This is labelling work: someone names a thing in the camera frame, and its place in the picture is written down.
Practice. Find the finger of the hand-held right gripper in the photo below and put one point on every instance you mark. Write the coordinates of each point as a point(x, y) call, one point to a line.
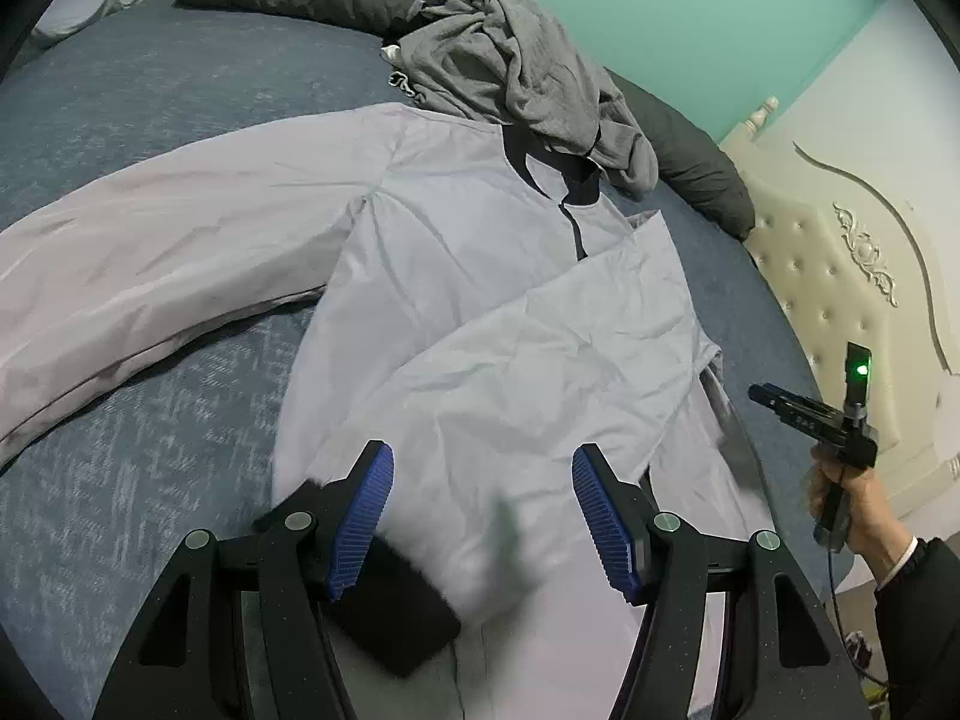
point(795, 406)

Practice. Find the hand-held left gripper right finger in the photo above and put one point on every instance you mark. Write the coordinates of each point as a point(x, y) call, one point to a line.
point(607, 525)

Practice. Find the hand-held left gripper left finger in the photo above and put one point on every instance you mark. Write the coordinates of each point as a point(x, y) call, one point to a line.
point(360, 517)

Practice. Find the light grey jacket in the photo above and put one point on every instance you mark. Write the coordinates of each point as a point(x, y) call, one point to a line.
point(487, 345)

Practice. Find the person's right forearm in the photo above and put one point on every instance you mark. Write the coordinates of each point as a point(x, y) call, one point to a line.
point(926, 630)

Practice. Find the person's right hand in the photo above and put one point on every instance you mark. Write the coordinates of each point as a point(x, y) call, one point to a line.
point(870, 510)

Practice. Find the cream tufted headboard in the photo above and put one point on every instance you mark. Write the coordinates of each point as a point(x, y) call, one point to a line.
point(840, 270)

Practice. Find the grey knit hoodie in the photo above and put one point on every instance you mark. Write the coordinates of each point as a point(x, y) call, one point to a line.
point(525, 67)

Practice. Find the bed with blue sheet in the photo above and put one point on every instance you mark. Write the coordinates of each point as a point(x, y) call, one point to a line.
point(150, 90)

